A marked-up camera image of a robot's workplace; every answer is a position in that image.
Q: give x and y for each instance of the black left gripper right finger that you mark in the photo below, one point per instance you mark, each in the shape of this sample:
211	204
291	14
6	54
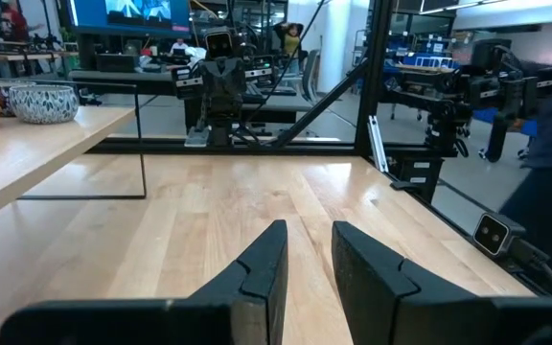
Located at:
376	287

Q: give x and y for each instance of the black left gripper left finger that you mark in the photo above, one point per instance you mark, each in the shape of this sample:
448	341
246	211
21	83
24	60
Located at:
252	287

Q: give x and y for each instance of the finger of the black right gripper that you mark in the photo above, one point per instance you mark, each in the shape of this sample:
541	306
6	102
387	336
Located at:
216	76
228	76

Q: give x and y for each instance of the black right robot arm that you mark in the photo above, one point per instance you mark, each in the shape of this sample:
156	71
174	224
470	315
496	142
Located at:
221	124

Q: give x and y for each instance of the grey office chair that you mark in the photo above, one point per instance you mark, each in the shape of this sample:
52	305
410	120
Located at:
310	72

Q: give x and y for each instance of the small black computer box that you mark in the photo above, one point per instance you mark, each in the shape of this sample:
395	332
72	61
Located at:
115	63

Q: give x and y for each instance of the computer monitor blue screen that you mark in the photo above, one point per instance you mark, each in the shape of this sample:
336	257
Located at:
127	14

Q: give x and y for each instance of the black box with white labels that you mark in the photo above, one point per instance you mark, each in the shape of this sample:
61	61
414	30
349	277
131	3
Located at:
417	172

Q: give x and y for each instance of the silver metal strip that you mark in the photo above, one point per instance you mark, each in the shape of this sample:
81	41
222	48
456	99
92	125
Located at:
377	148

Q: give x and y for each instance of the blue storage rack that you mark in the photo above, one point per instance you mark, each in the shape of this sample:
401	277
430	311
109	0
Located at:
424	50

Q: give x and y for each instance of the wooden shelf riser black legs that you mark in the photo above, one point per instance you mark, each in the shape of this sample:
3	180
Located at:
41	153

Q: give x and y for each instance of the wooden background desk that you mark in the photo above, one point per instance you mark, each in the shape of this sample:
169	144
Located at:
17	56

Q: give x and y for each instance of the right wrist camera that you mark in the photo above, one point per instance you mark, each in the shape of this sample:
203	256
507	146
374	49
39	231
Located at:
218	44

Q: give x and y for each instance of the silver metal bracket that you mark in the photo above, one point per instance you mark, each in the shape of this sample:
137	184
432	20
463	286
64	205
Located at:
197	137

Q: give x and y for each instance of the grey table camera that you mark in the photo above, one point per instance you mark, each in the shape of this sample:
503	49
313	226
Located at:
491	235

